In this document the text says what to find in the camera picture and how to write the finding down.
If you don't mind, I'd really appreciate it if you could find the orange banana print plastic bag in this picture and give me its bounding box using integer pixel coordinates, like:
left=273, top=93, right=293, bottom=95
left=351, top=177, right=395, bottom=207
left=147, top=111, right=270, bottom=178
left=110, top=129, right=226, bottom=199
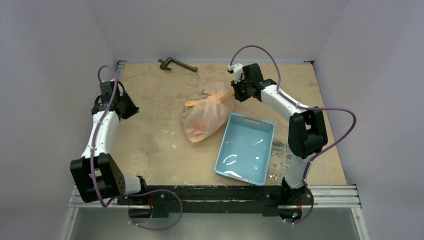
left=181, top=82, right=235, bottom=143

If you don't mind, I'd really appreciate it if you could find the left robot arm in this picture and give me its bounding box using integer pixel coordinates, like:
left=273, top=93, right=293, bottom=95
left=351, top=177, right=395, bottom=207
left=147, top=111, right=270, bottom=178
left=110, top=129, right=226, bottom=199
left=69, top=80, right=149, bottom=205

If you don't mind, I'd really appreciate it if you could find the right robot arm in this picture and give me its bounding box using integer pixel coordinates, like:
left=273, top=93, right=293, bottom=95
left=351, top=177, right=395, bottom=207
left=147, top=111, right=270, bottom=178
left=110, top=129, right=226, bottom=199
left=227, top=63, right=328, bottom=204

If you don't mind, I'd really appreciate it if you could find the light blue plastic basket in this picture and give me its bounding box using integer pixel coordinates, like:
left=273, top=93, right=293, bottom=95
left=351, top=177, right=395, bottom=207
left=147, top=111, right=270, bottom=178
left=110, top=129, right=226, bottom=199
left=214, top=112, right=275, bottom=186

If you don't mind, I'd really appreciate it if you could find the clear plastic screw box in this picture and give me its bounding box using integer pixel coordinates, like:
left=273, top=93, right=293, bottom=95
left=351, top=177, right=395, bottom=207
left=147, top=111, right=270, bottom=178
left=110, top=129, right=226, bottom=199
left=266, top=138, right=312, bottom=194

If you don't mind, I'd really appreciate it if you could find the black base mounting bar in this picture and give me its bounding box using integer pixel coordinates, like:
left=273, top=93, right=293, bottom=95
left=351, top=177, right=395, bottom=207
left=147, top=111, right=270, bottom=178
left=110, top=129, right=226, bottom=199
left=117, top=185, right=313, bottom=219

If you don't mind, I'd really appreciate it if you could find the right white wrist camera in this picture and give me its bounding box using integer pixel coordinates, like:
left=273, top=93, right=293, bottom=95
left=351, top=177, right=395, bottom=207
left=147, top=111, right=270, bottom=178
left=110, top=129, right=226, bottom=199
left=227, top=63, right=244, bottom=84

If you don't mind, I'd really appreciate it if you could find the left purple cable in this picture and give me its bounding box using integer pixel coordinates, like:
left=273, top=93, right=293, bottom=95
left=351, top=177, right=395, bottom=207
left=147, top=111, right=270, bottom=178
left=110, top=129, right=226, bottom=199
left=89, top=65, right=184, bottom=232

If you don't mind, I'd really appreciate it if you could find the black metal crank handle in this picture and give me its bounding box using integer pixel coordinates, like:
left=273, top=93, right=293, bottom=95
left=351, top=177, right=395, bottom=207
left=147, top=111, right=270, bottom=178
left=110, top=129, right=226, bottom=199
left=158, top=57, right=198, bottom=73

